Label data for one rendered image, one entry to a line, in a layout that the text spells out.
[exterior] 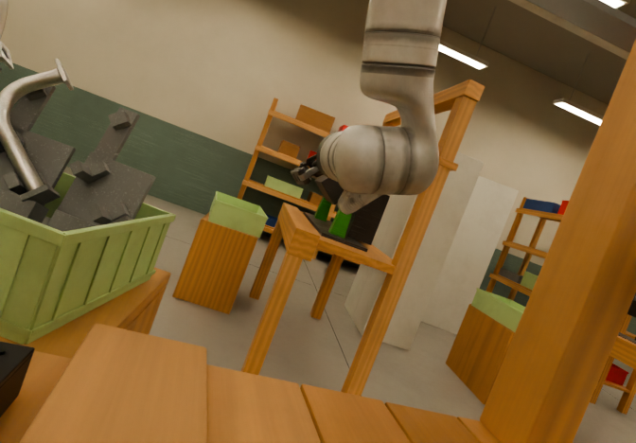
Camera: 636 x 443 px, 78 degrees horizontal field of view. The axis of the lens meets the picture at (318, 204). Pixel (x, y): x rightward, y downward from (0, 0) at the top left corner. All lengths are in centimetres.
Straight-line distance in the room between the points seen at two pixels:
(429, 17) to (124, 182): 72
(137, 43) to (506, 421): 723
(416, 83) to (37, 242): 54
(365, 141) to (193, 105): 676
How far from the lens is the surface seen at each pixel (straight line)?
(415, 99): 38
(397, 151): 38
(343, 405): 61
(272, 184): 639
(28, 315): 71
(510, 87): 841
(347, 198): 56
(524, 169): 850
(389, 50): 37
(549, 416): 73
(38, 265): 68
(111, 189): 93
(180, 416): 44
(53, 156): 100
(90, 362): 49
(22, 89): 103
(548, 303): 72
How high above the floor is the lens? 115
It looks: 2 degrees down
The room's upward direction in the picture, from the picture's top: 21 degrees clockwise
